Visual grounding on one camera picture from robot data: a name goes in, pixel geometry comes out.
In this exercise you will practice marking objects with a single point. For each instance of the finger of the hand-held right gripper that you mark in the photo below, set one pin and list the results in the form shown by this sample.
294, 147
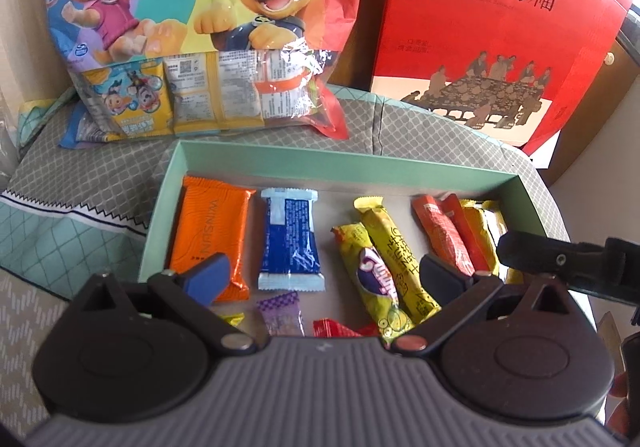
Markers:
545, 257

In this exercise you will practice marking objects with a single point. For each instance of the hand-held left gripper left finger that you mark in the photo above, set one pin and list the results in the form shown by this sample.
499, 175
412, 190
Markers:
207, 277

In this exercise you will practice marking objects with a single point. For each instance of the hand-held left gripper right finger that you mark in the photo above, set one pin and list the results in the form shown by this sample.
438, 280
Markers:
440, 272

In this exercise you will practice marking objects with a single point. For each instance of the red-orange long packet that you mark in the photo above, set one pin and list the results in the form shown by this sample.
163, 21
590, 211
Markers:
442, 237

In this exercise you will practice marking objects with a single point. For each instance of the red stick packet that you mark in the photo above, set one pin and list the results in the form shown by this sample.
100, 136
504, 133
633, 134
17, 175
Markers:
467, 232

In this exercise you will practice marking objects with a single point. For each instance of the long yellow cartoon-face packet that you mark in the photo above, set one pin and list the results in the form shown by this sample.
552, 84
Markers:
395, 252

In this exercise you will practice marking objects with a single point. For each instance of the yellow black-lined snack packet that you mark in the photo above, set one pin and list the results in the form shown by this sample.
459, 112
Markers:
232, 319

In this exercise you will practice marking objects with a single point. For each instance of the orange packet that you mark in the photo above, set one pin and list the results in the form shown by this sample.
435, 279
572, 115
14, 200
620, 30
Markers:
210, 227

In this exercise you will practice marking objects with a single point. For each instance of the white and yellow packet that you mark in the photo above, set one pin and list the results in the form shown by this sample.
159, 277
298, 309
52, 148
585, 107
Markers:
496, 222

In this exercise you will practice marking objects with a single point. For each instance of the yellow stick packet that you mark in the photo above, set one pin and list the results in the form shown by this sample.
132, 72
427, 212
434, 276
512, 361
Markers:
482, 227

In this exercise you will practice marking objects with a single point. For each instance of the yellow and purple packet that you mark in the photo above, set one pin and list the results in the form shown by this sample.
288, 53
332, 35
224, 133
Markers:
372, 267

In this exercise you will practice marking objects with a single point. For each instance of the purple checked candy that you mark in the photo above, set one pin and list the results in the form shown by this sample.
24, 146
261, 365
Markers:
281, 314

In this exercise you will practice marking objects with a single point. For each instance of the blue and white packet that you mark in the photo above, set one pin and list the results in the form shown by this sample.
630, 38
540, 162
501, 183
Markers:
290, 242

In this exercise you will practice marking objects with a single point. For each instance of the red crinkled packet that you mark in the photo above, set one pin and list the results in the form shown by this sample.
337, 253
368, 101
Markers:
340, 328

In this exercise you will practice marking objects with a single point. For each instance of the green cardboard box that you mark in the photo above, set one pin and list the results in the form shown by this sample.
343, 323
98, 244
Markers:
345, 177

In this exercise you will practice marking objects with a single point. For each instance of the person's right hand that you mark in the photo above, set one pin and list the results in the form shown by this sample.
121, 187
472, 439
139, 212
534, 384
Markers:
617, 407

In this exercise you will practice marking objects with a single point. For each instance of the blue flat packet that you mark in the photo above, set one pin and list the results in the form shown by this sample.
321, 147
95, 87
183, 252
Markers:
82, 127

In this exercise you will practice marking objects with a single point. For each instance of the red gift box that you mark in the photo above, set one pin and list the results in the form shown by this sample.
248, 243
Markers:
490, 27

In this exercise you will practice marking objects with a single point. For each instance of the cartoon dog snack bag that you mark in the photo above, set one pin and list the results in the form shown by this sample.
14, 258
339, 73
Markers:
200, 27

